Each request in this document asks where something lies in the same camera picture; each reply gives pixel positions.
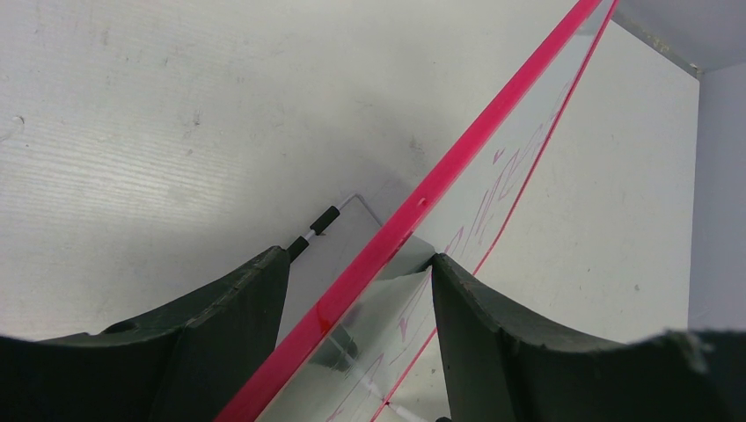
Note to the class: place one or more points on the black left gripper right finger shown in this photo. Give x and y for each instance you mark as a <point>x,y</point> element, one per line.
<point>505,362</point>

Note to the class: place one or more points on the white marker pen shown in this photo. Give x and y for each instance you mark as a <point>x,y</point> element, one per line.
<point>402,412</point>

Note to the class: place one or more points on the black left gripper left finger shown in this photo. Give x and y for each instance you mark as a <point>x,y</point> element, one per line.
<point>182,361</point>

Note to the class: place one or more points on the pink framed whiteboard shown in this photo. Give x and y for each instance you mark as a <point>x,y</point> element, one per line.
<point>346,357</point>

